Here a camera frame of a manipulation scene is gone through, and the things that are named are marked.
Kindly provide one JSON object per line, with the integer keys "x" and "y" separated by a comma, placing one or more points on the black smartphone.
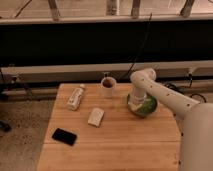
{"x": 64, "y": 136}

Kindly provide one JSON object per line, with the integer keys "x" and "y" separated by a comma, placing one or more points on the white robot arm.
{"x": 196, "y": 146}

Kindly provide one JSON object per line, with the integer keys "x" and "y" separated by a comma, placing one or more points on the white mug with dark drink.
{"x": 108, "y": 87}

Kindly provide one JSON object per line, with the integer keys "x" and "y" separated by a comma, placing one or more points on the green ceramic bowl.
{"x": 149, "y": 104}

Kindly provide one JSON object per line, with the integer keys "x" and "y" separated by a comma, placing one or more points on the translucent yellowish gripper tool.
{"x": 135, "y": 107}

